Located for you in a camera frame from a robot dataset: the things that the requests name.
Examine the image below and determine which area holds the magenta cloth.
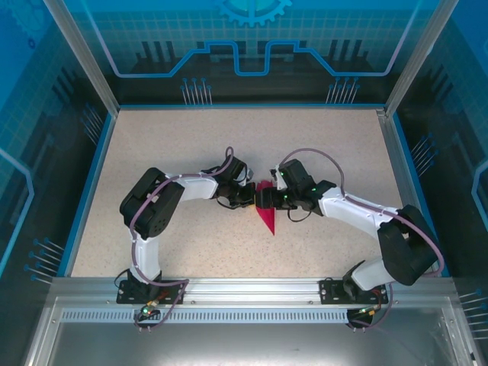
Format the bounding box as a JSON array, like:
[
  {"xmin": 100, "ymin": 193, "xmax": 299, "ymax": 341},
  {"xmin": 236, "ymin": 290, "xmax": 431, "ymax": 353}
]
[{"xmin": 254, "ymin": 181, "xmax": 278, "ymax": 236}]

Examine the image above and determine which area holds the steel sheet panel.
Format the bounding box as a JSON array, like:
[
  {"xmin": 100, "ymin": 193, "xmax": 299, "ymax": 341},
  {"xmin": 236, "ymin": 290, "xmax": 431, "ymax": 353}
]
[{"xmin": 22, "ymin": 297, "xmax": 477, "ymax": 366}]

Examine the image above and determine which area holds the blue table edge strip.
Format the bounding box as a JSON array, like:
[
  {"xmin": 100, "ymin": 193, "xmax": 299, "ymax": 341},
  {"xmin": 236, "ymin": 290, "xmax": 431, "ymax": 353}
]
[
  {"xmin": 116, "ymin": 101, "xmax": 390, "ymax": 110},
  {"xmin": 62, "ymin": 112, "xmax": 119, "ymax": 278},
  {"xmin": 391, "ymin": 113, "xmax": 451, "ymax": 278}
]

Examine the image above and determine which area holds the aluminium mounting rail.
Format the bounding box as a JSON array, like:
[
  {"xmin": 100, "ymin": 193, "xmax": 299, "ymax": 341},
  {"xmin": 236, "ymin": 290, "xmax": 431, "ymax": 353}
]
[{"xmin": 51, "ymin": 277, "xmax": 457, "ymax": 306}]

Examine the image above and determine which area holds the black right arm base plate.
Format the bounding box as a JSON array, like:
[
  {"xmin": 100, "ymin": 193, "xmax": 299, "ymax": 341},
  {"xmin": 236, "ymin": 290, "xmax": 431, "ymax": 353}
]
[{"xmin": 319, "ymin": 278, "xmax": 390, "ymax": 306}]

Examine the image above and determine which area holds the aluminium side rail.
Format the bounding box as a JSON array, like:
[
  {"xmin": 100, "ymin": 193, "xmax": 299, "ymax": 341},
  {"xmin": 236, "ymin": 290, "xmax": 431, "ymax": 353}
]
[{"xmin": 376, "ymin": 108, "xmax": 438, "ymax": 278}]

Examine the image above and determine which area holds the slotted grey cable duct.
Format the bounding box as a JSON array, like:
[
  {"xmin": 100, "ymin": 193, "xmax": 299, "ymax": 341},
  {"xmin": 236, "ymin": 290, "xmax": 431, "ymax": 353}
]
[{"xmin": 60, "ymin": 310, "xmax": 352, "ymax": 323}]

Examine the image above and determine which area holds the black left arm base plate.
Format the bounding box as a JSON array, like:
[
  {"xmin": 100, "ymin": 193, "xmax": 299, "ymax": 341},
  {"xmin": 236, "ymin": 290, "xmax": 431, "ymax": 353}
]
[{"xmin": 117, "ymin": 279, "xmax": 187, "ymax": 306}]

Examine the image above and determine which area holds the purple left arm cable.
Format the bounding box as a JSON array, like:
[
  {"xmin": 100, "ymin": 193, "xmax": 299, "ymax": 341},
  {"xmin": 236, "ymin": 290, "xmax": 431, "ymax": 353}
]
[{"xmin": 128, "ymin": 146, "xmax": 234, "ymax": 333}]

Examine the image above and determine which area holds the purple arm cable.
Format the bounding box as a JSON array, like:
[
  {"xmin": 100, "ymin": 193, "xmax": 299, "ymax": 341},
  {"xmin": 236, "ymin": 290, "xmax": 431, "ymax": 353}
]
[
  {"xmin": 278, "ymin": 147, "xmax": 445, "ymax": 329},
  {"xmin": 128, "ymin": 146, "xmax": 234, "ymax": 333}
]

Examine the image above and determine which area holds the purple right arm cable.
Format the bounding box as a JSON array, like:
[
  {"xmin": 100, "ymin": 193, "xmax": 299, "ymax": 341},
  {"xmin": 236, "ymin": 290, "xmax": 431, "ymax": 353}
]
[{"xmin": 278, "ymin": 147, "xmax": 445, "ymax": 329}]

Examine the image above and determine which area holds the aluminium frame post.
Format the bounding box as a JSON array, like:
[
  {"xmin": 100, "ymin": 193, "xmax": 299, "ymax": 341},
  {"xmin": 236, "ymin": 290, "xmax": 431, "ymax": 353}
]
[
  {"xmin": 42, "ymin": 0, "xmax": 121, "ymax": 115},
  {"xmin": 384, "ymin": 0, "xmax": 461, "ymax": 115}
]

